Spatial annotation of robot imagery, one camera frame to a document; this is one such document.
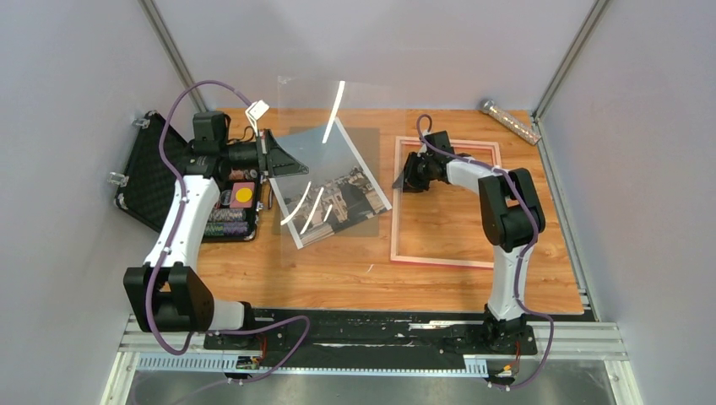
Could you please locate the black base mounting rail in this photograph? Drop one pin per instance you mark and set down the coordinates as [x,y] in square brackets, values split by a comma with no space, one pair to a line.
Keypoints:
[378,339]

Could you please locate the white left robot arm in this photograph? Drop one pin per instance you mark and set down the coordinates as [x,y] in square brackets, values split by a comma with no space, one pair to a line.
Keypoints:
[166,293]

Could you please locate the black poker chip case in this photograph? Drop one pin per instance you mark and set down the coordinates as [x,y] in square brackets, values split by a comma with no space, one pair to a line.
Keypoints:
[145,190]

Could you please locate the city buildings photo print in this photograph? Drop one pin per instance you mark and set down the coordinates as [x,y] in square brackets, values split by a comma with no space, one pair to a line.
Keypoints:
[341,195]

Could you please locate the wooden picture frame pink inlay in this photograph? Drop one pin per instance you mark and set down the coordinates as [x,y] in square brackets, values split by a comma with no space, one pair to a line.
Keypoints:
[496,159]

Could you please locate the yellow round chip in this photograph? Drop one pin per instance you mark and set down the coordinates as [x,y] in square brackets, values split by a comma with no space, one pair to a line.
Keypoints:
[244,195]

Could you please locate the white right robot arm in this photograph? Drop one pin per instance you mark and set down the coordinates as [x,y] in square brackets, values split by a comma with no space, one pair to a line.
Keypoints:
[511,215]

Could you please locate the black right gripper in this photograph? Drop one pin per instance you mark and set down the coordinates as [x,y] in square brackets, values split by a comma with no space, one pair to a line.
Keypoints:
[407,180]

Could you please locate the glittery silver tube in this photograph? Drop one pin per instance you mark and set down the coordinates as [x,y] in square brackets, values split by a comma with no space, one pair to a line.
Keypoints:
[509,121]

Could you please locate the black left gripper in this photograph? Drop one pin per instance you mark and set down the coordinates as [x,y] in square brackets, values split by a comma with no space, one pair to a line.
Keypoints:
[276,163]

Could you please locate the brown cardboard backing board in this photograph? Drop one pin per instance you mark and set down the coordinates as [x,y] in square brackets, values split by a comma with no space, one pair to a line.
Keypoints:
[366,145]

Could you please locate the clear acrylic sheet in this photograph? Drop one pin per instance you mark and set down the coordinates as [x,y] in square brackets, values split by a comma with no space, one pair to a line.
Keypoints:
[342,131]

